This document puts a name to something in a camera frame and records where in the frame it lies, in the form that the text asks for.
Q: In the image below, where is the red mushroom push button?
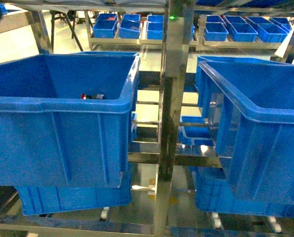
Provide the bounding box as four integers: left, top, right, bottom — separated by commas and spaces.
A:
80, 93, 104, 100

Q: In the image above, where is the steel shelf upright post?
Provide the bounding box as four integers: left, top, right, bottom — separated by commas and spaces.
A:
154, 0, 196, 237

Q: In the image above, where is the blue bin holding green button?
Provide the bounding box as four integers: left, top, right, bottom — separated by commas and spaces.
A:
198, 61, 294, 204

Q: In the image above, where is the blue bin holding red button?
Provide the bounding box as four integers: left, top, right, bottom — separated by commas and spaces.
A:
0, 52, 140, 188

